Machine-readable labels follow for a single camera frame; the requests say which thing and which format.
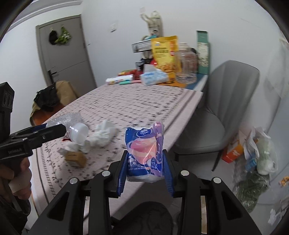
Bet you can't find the blue pink tissue pack wrapper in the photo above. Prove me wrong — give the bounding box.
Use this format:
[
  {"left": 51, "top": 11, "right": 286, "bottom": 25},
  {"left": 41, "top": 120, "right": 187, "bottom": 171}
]
[{"left": 125, "top": 121, "right": 164, "bottom": 183}]

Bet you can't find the clear plastic bottle white cap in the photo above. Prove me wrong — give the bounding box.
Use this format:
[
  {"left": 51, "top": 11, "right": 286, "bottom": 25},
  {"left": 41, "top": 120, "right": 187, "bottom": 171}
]
[{"left": 46, "top": 113, "right": 89, "bottom": 144}]

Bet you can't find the crumpled white tissue on table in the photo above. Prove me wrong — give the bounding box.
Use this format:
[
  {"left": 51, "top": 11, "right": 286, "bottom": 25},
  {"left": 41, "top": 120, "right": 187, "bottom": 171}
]
[{"left": 57, "top": 120, "right": 118, "bottom": 156}]

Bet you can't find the brown chair with black clothes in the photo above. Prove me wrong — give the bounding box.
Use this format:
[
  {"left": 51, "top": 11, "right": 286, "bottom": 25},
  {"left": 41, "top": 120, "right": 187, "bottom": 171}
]
[{"left": 29, "top": 81, "right": 80, "bottom": 126}]

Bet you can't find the small brown cardboard box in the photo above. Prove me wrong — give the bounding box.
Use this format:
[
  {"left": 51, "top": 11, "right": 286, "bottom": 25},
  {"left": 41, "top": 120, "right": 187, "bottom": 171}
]
[{"left": 65, "top": 151, "right": 87, "bottom": 168}]

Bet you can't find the pink patterned tablecloth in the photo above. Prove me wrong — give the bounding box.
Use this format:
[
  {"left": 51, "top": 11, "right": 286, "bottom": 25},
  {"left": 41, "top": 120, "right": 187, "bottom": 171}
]
[{"left": 30, "top": 84, "right": 203, "bottom": 213}]

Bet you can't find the orange carton box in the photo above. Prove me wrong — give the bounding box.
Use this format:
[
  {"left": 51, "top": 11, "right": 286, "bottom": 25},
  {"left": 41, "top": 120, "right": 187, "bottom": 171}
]
[{"left": 222, "top": 130, "right": 246, "bottom": 163}]

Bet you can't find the grey upholstered chair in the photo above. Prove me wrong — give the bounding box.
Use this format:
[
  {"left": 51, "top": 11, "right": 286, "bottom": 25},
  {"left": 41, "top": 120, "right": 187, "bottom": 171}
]
[{"left": 173, "top": 60, "right": 260, "bottom": 168}]

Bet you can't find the green vegetables plastic bag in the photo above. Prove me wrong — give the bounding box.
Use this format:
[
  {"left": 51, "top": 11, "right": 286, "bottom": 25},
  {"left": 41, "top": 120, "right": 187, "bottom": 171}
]
[{"left": 233, "top": 171, "right": 270, "bottom": 213}]

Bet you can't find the teal pen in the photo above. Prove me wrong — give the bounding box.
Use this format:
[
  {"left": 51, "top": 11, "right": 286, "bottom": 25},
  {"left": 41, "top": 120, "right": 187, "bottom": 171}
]
[{"left": 119, "top": 80, "right": 141, "bottom": 85}]

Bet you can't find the white tube roll package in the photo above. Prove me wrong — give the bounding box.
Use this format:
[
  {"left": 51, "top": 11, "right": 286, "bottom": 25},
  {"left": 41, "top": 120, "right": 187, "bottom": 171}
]
[{"left": 105, "top": 74, "right": 133, "bottom": 85}]

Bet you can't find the white plastic grocery bag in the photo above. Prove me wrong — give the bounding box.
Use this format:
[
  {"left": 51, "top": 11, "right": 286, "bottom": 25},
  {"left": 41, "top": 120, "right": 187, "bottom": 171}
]
[{"left": 243, "top": 127, "right": 278, "bottom": 176}]

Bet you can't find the blue white tissue pack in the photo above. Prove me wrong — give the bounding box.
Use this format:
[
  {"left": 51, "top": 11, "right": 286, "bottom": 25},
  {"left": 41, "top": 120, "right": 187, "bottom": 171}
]
[{"left": 140, "top": 64, "right": 169, "bottom": 86}]

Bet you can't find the grey door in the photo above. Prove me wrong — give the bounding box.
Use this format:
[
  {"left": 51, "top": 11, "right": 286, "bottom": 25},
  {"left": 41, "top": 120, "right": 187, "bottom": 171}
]
[{"left": 36, "top": 15, "right": 97, "bottom": 95}]

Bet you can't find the green hanging cloth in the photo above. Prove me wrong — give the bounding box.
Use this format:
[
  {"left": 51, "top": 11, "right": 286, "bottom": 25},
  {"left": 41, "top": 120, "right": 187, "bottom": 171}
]
[{"left": 55, "top": 26, "right": 72, "bottom": 44}]

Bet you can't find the clear glass jar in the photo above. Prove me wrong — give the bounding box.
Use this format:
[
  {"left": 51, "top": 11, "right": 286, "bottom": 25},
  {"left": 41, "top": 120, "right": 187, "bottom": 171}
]
[{"left": 175, "top": 43, "right": 197, "bottom": 85}]

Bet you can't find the yellow snack bag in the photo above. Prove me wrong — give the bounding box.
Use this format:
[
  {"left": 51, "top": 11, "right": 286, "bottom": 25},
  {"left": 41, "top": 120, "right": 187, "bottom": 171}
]
[{"left": 151, "top": 36, "right": 178, "bottom": 78}]

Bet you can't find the green tall box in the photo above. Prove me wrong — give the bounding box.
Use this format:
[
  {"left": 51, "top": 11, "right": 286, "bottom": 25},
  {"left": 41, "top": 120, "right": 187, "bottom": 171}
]
[{"left": 196, "top": 30, "right": 210, "bottom": 75}]

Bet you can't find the white carton bag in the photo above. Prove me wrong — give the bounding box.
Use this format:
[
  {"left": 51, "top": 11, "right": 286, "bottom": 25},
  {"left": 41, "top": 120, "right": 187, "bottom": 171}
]
[{"left": 140, "top": 11, "right": 163, "bottom": 37}]

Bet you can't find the black wire basket shelf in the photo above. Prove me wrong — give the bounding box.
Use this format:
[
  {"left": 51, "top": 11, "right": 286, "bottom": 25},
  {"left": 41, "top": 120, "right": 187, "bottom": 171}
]
[{"left": 132, "top": 39, "right": 151, "bottom": 53}]

